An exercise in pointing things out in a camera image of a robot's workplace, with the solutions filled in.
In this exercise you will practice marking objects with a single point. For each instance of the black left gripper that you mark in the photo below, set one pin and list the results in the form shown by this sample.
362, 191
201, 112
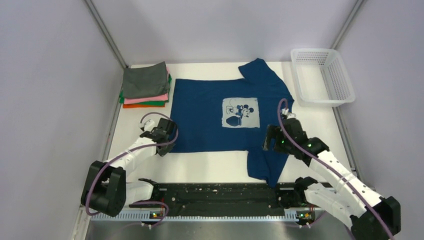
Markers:
162, 152

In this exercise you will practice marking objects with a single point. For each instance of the white slotted cable duct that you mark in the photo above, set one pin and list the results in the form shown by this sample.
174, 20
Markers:
152, 216

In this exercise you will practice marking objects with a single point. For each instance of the left aluminium frame post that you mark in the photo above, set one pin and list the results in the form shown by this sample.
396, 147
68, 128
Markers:
105, 32

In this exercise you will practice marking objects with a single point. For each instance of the dark blue t shirt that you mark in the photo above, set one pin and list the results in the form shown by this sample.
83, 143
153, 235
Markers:
232, 115

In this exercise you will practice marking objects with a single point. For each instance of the white perforated plastic basket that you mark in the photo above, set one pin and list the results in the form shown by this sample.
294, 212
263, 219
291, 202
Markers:
321, 78

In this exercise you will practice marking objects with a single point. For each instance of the right aluminium frame post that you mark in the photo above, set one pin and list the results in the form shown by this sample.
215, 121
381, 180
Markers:
359, 4

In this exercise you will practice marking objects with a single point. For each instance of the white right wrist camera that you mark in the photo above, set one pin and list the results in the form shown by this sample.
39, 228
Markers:
286, 114

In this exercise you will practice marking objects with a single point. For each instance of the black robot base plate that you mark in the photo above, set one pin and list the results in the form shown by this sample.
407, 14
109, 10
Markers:
228, 199

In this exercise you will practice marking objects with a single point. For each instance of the folded orange t shirt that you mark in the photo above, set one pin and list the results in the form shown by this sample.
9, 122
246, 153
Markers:
132, 106

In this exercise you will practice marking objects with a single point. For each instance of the folded green t shirt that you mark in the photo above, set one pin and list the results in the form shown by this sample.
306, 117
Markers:
155, 102

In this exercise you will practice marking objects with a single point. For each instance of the folded grey t shirt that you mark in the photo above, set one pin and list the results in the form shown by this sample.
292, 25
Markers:
134, 74

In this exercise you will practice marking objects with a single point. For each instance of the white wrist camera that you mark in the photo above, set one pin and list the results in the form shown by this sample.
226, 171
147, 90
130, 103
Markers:
286, 114
147, 126

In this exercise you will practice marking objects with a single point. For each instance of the folded pink t shirt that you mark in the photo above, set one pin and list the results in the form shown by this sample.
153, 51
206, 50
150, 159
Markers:
143, 86

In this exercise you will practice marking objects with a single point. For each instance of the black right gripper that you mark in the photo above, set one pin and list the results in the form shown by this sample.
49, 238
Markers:
275, 132

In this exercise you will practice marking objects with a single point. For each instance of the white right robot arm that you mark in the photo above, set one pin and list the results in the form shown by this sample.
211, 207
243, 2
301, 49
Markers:
366, 213

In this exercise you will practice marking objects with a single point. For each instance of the aluminium frame post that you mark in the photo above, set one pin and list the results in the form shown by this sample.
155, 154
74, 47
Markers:
359, 4
105, 32

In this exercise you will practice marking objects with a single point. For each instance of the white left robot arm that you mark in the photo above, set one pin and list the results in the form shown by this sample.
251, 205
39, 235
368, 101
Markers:
106, 189

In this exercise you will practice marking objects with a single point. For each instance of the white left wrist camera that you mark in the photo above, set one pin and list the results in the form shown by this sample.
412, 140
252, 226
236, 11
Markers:
147, 126

